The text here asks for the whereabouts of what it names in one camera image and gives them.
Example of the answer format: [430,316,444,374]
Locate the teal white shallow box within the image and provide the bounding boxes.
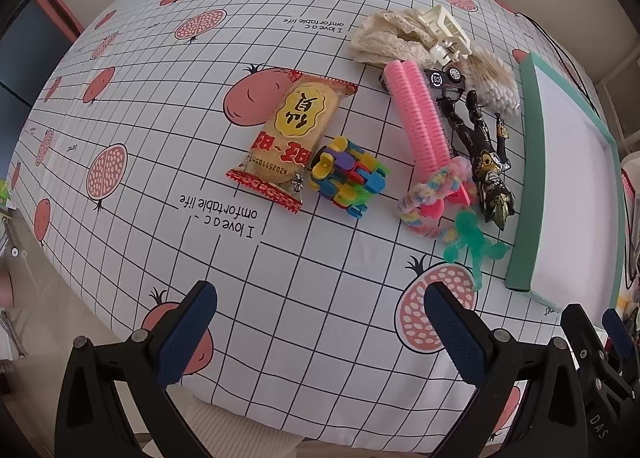
[506,53,625,322]

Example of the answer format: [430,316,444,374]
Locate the pastel braided hair scrunchie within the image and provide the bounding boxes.
[398,156,475,244]

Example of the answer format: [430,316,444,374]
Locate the black gold action figure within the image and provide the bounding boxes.
[437,90,515,230]

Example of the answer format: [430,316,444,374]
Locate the cream plastic hair clip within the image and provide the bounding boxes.
[418,5,472,67]

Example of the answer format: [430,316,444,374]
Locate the rice cracker snack packet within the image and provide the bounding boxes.
[224,68,358,213]

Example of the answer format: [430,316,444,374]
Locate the cream lace cloth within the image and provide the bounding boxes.
[348,8,437,69]

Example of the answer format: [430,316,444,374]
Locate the colourful plastic building blocks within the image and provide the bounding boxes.
[309,136,390,220]

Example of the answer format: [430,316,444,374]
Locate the green plastic figure toy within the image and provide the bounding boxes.
[442,210,509,291]

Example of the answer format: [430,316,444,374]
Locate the pink hair roller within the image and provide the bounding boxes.
[383,60,454,188]

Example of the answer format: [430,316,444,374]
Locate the black cable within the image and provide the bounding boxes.
[519,10,609,115]

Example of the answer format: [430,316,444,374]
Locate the pomegranate print bed sheet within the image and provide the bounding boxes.
[8,0,626,441]

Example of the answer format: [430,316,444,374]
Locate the cotton swab bundle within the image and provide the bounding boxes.
[462,42,520,117]

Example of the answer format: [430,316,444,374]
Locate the black toy car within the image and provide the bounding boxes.
[424,67,465,100]

